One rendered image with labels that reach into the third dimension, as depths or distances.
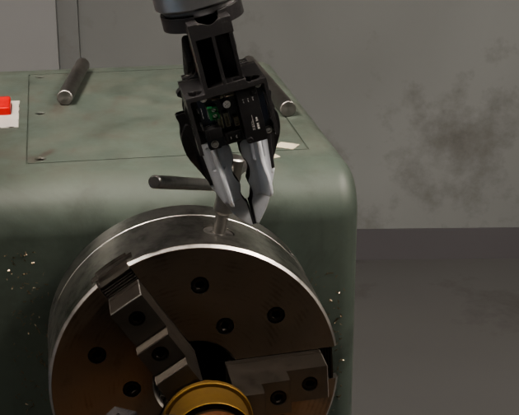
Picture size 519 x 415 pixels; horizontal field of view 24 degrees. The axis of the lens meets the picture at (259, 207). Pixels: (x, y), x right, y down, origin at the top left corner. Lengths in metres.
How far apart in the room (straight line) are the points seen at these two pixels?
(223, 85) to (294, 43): 3.16
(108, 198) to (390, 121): 2.93
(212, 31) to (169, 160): 0.48
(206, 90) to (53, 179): 0.45
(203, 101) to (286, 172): 0.42
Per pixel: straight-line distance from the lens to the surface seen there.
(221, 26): 0.99
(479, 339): 3.88
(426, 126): 4.29
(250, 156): 1.09
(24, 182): 1.41
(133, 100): 1.72
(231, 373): 1.28
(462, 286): 4.25
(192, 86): 1.04
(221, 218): 1.28
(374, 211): 4.37
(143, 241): 1.28
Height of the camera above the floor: 1.70
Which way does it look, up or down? 20 degrees down
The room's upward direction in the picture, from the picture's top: straight up
